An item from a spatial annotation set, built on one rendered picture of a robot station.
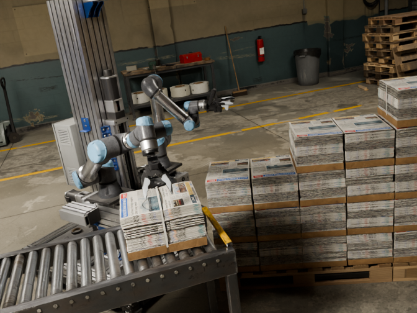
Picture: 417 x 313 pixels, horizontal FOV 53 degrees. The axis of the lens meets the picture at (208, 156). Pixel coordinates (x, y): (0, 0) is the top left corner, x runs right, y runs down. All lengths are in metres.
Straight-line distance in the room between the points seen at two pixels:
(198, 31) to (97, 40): 6.54
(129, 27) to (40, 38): 1.72
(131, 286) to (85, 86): 1.40
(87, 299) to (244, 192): 1.22
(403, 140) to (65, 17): 2.16
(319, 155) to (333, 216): 0.42
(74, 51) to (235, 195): 1.36
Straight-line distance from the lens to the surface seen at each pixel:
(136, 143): 1.94
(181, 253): 2.04
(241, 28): 9.60
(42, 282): 2.11
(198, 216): 1.98
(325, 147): 2.65
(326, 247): 2.94
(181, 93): 8.62
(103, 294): 1.95
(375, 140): 2.70
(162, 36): 9.04
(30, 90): 9.09
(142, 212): 1.95
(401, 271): 3.16
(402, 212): 2.93
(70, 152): 3.12
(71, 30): 2.84
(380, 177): 2.80
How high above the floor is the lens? 1.85
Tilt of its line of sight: 19 degrees down
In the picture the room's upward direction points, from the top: 8 degrees counter-clockwise
